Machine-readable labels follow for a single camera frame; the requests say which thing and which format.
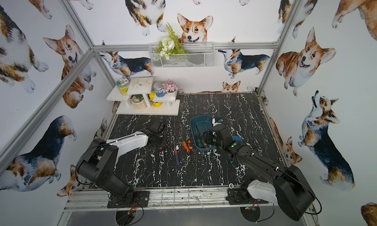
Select green black screwdriver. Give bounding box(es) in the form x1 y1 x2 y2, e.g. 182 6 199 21
194 124 205 148

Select red handle screwdriver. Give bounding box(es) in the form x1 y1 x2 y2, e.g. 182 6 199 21
174 145 179 160

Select orange handle screwdriver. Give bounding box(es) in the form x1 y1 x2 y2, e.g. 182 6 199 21
180 132 193 154

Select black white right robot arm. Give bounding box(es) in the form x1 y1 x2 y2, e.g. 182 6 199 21
210 124 316 221

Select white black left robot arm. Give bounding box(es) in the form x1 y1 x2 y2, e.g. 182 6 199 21
76 121 166 199

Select teal plastic storage box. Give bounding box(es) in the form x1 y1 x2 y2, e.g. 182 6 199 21
189 115 216 152

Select white wooden tiered shelf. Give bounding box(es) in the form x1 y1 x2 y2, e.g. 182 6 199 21
107 77 180 116

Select cream bubble plant pot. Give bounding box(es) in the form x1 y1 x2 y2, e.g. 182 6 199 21
132 94 147 110

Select yellow fertilizer bottle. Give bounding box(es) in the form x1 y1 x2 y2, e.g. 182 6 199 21
149 91 162 107

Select blue cylindrical can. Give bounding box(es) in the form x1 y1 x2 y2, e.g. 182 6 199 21
153 82 165 97

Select white flower pot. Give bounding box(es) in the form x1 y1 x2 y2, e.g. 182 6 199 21
162 79 179 101

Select green white artificial flowers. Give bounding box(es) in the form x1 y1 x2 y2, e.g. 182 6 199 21
155 23 186 60

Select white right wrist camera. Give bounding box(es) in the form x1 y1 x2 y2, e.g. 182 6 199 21
212 117 223 127

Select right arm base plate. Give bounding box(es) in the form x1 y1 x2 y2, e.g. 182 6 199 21
225 188 269 205

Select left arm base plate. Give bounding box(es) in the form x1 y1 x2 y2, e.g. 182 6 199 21
107 191 150 208

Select white wire wall basket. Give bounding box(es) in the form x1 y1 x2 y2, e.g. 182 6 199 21
148 42 215 68

